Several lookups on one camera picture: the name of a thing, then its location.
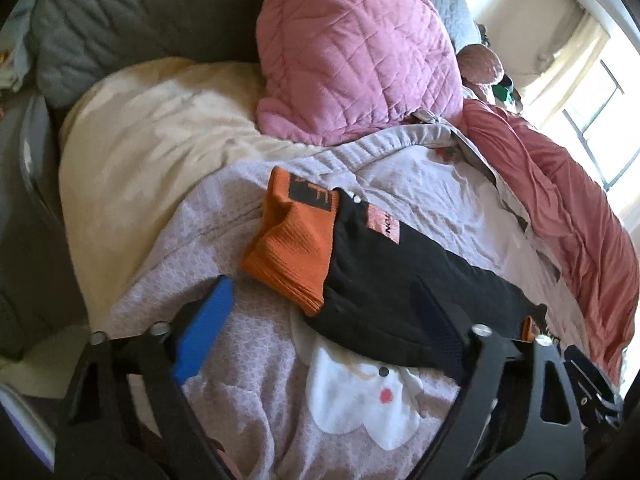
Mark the grey quilted pillow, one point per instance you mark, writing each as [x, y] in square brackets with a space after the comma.
[125, 20]

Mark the window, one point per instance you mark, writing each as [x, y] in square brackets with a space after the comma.
[595, 115]

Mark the cream blanket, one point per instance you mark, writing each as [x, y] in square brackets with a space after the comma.
[150, 160]

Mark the light patterned cloth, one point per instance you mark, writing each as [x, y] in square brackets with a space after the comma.
[12, 50]

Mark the lilac printed bedsheet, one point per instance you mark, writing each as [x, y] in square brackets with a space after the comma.
[260, 360]

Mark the mauve strawberry blanket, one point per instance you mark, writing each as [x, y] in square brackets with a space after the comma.
[480, 160]

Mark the white rounded object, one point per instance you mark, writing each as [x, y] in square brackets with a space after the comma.
[22, 420]

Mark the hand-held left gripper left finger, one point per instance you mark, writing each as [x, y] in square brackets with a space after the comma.
[205, 330]

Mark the coral red duvet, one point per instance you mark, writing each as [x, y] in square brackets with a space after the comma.
[565, 200]

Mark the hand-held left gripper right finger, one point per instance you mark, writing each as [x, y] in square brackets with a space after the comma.
[442, 330]

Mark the green cloth item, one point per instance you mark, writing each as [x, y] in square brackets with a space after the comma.
[504, 92]

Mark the cream curtain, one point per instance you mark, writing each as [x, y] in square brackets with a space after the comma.
[575, 50]

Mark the grey upholstered bed frame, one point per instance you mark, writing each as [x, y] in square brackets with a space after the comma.
[30, 220]

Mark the pink quilted pillow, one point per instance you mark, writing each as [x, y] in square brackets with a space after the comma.
[350, 45]

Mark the black garment with orange trim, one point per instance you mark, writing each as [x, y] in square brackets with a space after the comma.
[380, 280]

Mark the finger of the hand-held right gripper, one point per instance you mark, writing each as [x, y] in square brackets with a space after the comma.
[592, 385]

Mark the grey quilted bedspread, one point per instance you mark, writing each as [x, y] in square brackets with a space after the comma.
[445, 0]

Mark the pink plush toy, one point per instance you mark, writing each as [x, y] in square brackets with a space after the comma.
[480, 65]

